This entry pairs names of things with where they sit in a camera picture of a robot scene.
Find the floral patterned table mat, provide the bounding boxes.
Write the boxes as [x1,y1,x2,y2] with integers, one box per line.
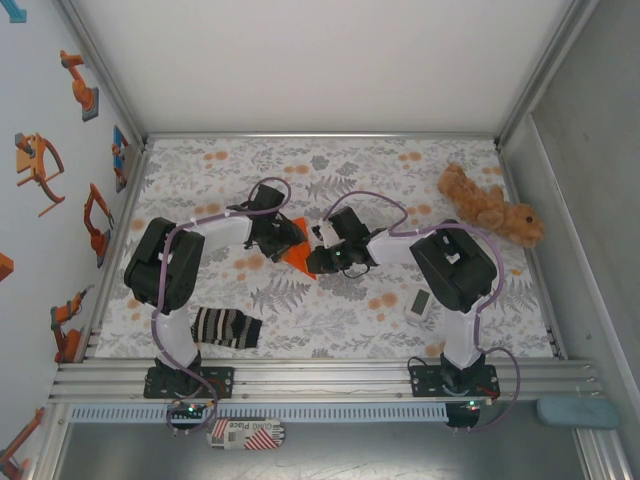
[93,135,557,361]

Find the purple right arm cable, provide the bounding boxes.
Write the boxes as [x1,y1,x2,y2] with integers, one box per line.
[319,190,525,434]

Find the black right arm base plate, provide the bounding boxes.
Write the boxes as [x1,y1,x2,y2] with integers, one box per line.
[409,364,500,400]

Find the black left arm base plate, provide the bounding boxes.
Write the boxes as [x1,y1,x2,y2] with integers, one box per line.
[143,365,236,400]

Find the aluminium side rail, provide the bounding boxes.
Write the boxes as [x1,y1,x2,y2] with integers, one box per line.
[495,142,570,361]
[74,142,154,362]

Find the brown teddy bear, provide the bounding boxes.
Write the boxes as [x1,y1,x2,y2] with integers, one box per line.
[436,161,546,249]

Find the white slotted cable duct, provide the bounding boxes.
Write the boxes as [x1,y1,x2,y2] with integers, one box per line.
[67,403,450,423]

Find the orange grey gripper wall sticker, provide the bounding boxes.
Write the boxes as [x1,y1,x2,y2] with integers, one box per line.
[13,131,67,218]

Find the teal sponge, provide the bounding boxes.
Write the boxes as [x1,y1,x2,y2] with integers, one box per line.
[535,395,622,432]

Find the white digital timer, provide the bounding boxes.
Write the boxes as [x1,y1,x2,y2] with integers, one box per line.
[403,288,433,322]

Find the aluminium cross rail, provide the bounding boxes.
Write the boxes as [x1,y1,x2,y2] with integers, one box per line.
[143,130,501,142]

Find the orange cloth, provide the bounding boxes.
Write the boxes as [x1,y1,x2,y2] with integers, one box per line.
[279,217,318,282]

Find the black white striped sock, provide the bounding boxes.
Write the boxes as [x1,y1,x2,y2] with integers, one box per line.
[190,306,264,350]

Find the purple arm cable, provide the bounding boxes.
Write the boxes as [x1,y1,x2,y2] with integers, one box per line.
[319,190,525,434]
[150,176,295,437]

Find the blue orange wall sticker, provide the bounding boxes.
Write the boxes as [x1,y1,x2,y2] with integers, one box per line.
[110,124,132,194]

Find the aluminium mounting rails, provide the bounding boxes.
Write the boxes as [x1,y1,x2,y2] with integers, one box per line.
[48,355,609,405]

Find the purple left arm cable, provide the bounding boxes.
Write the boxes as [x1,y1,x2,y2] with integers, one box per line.
[150,176,295,437]

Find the red white printed label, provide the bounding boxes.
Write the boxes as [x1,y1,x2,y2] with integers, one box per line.
[205,418,288,452]

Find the aluminium upright post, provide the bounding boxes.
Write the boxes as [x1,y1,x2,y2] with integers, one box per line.
[55,0,151,146]
[492,0,601,151]

